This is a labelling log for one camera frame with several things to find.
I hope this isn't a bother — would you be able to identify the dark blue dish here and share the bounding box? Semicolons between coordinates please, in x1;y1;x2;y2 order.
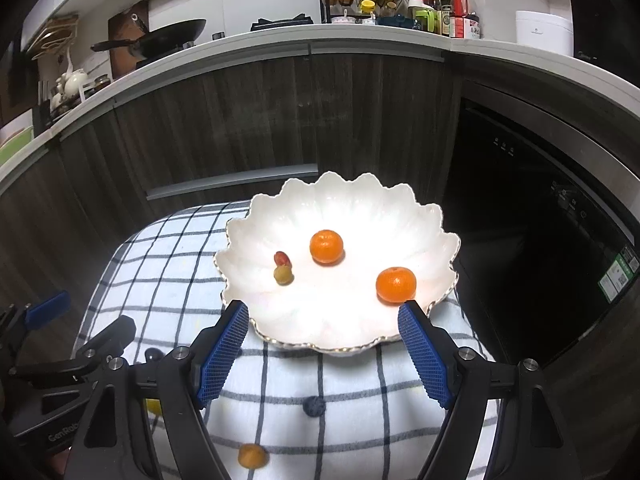
376;16;421;30

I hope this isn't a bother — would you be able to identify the black wok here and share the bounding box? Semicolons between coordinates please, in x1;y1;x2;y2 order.
91;19;207;59

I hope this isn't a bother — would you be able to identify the white scalloped bowl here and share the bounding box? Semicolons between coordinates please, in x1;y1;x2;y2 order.
214;171;461;357

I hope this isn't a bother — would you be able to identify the wall-mounted wire rack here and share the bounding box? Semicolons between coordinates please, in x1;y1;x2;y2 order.
27;14;81;58

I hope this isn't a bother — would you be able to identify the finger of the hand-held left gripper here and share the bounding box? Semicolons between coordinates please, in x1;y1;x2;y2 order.
0;290;70;361
7;316;137;390

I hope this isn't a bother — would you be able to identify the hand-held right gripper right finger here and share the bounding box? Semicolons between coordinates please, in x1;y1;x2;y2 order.
396;300;571;480

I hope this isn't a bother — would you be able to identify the white rice cooker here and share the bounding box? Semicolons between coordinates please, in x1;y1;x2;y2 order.
515;11;573;57

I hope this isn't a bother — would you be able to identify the black stove pot support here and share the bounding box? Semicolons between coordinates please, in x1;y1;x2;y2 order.
251;14;313;31

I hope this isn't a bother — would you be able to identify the red cap oil bottle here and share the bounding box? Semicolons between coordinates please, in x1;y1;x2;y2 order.
452;0;473;38

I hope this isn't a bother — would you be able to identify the green bowl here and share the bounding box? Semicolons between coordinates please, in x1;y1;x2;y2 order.
0;122;35;166

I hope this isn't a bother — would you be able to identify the dark wood base cabinet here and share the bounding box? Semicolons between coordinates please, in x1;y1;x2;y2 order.
0;42;461;321

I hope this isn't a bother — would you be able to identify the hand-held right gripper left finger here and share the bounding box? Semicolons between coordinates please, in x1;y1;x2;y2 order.
70;300;250;480

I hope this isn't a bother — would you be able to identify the wooden cutting board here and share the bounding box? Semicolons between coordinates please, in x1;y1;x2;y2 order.
108;1;151;81

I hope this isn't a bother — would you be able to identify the black built-in dishwasher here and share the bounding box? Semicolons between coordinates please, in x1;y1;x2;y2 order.
445;100;640;391

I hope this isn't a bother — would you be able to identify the orange mandarin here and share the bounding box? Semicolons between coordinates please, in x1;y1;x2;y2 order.
309;229;345;264
375;267;417;305

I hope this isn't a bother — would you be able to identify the white teapot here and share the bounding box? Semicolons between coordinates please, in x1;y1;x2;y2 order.
62;71;91;95

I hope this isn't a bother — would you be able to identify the white checked cloth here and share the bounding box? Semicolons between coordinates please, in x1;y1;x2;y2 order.
70;200;501;480

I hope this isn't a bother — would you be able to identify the black microwave oven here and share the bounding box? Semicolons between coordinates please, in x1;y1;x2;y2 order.
567;0;621;68

